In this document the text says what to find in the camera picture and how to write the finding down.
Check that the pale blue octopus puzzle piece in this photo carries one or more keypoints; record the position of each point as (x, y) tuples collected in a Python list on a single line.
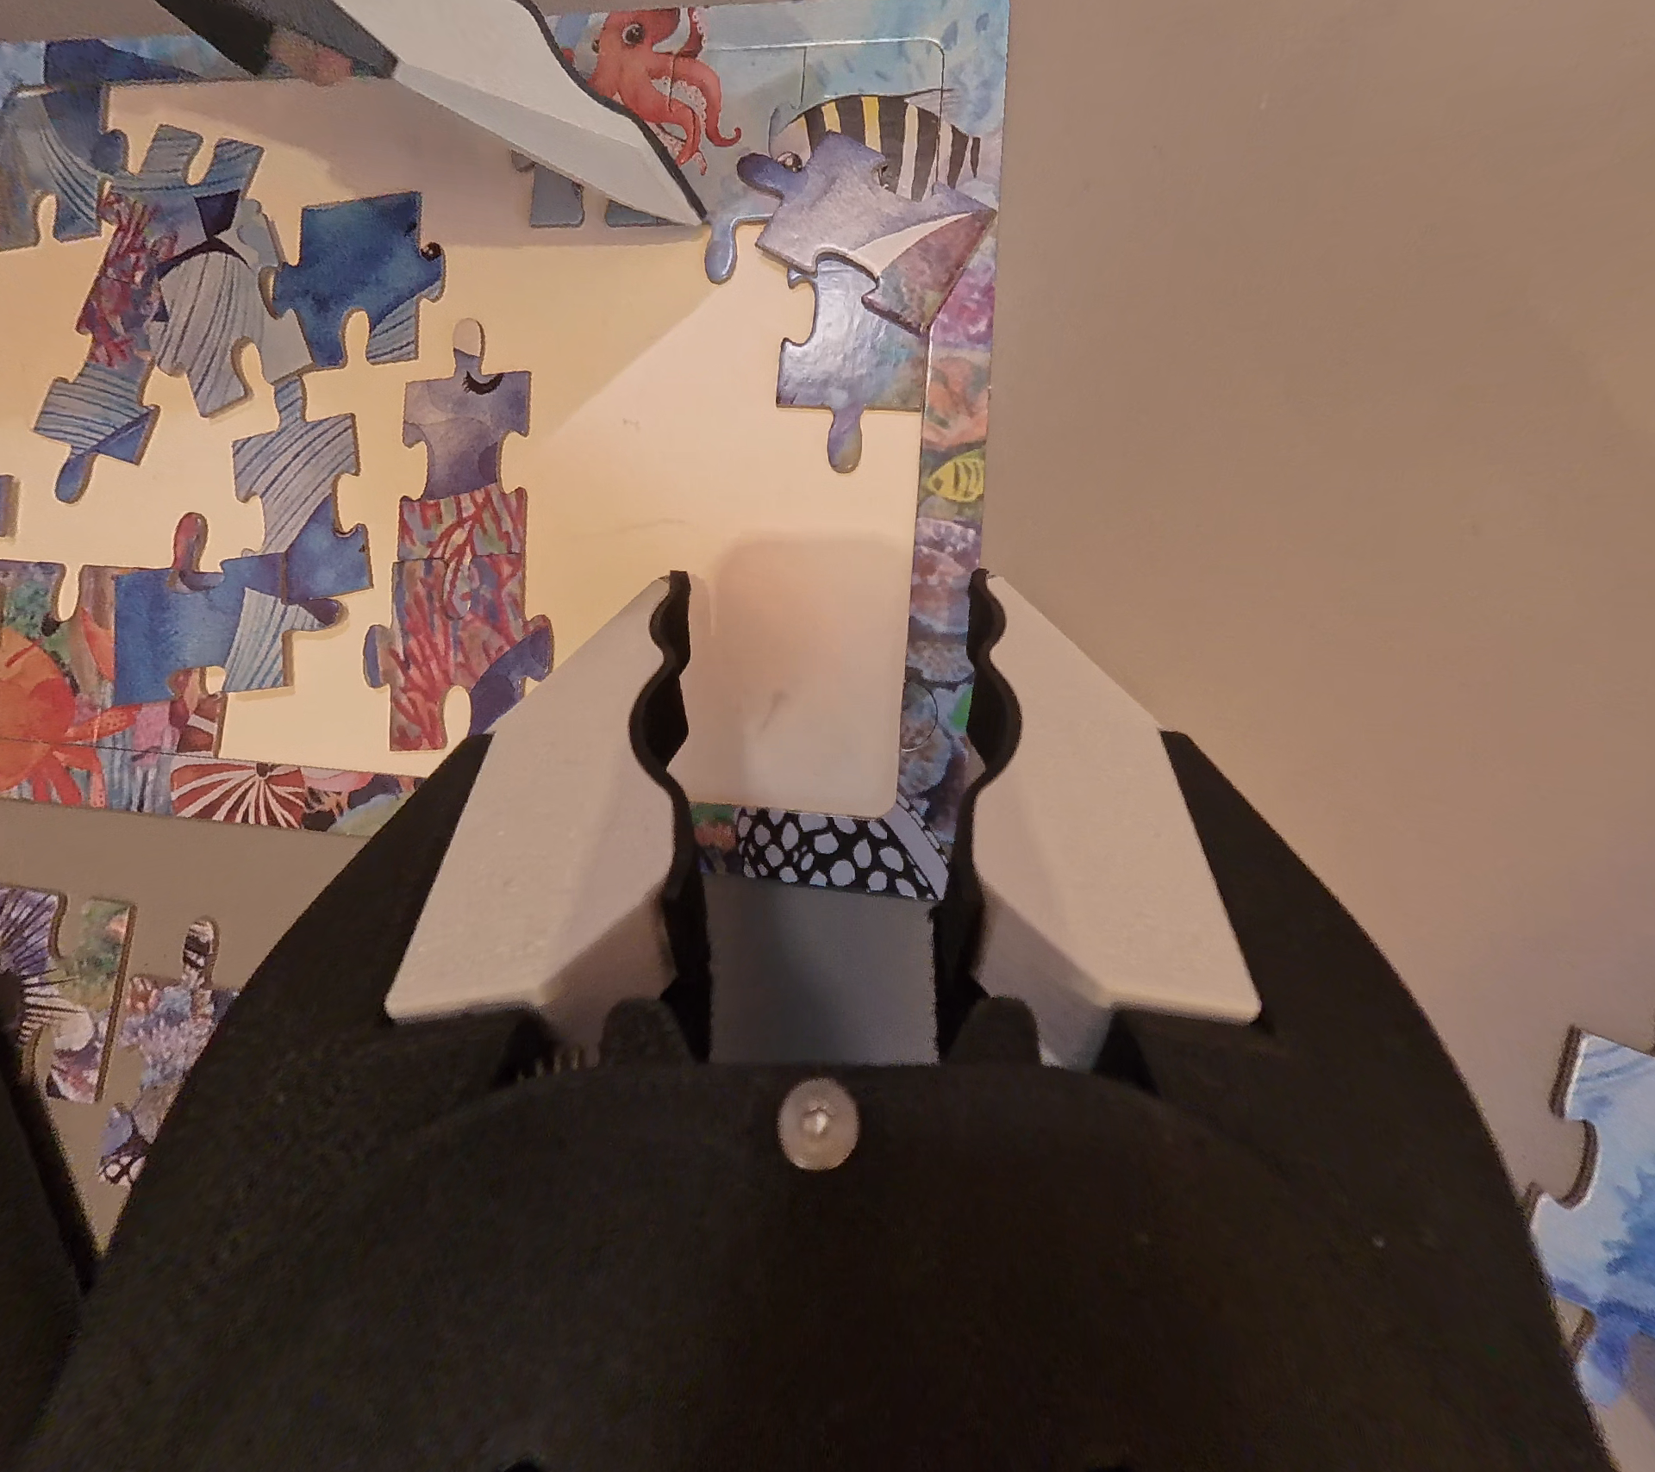
[(763, 76)]

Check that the striped dark blue puzzle piece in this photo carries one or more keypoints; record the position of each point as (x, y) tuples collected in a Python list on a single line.
[(297, 464)]

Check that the dark blue puzzle piece with eye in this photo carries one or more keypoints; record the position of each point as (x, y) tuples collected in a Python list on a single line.
[(349, 269)]

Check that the crab claw puzzle piece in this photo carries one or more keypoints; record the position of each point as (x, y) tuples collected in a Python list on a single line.
[(194, 541)]

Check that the orange crab puzzle piece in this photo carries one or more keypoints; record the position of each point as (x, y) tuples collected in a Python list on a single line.
[(39, 709)]

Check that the purple pink coral puzzle piece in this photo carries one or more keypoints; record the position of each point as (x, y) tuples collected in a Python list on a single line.
[(854, 372)]

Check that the coral and purple puzzle piece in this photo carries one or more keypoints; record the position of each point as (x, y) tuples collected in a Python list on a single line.
[(116, 295)]

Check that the purple urchin puzzle piece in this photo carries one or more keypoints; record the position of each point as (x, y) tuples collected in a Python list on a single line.
[(78, 981)]

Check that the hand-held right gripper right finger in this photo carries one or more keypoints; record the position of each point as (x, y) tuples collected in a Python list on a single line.
[(1113, 852)]

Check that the wide blue striped puzzle piece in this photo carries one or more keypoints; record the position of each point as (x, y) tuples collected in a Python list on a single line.
[(53, 166)]

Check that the striped fish puzzle piece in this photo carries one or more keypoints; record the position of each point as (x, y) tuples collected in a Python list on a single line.
[(906, 140)]

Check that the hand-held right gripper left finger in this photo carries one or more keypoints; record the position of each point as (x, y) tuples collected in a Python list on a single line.
[(544, 852)]

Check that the striped purple puzzle piece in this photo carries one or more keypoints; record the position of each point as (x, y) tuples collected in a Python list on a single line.
[(828, 205)]

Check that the octopus arms puzzle piece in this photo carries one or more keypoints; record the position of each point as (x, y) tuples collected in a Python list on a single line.
[(556, 198)]

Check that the blue watercolour puzzle piece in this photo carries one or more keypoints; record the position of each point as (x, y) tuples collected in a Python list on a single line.
[(168, 619)]

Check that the striped puzzle piece with tail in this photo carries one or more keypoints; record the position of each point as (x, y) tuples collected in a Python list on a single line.
[(97, 419)]

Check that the pale striped puzzle piece with fin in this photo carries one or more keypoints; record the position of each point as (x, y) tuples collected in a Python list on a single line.
[(215, 321)]

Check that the sea print puzzle tray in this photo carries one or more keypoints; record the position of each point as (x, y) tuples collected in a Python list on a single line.
[(673, 438)]

